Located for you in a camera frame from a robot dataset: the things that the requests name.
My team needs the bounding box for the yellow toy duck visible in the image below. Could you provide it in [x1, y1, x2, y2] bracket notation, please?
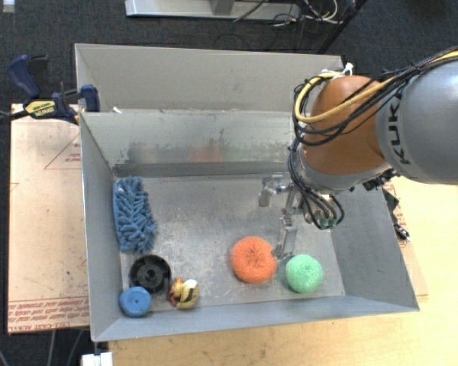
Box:
[167, 277, 201, 310]

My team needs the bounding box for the green round scrub pad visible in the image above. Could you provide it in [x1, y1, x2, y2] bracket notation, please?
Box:
[284, 253, 324, 294]

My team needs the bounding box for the black round plastic part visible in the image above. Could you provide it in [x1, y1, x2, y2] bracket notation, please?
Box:
[128, 254, 173, 294]

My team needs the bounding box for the brown cardboard board, red print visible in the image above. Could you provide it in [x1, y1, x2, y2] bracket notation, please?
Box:
[7, 102, 431, 336]

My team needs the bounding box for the grey metal bin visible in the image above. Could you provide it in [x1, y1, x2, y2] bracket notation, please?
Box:
[74, 43, 421, 344]

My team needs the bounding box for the blue microfibre duster pad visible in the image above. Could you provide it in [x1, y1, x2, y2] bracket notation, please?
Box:
[111, 175, 159, 255]

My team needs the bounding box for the orange round scrub pad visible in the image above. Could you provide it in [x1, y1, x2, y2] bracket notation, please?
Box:
[230, 236, 279, 284]

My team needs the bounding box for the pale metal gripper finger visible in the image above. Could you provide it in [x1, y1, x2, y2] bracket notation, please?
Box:
[273, 213, 300, 260]
[258, 174, 293, 208]

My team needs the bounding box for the blue round disc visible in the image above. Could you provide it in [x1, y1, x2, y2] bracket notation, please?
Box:
[118, 286, 153, 319]

